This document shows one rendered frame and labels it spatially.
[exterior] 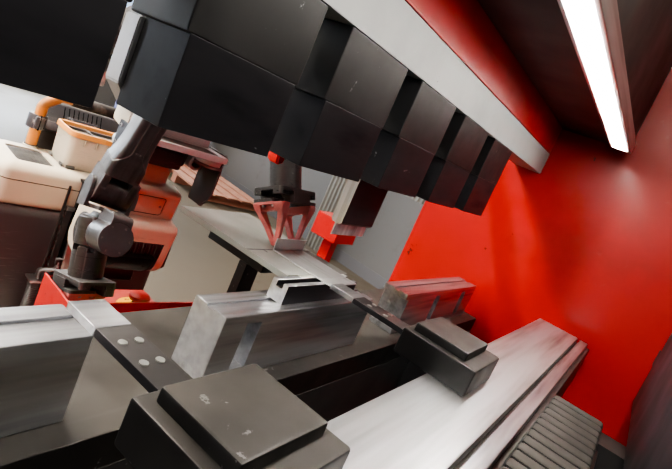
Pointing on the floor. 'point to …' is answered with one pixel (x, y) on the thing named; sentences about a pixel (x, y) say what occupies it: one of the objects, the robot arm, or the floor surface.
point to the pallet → (224, 192)
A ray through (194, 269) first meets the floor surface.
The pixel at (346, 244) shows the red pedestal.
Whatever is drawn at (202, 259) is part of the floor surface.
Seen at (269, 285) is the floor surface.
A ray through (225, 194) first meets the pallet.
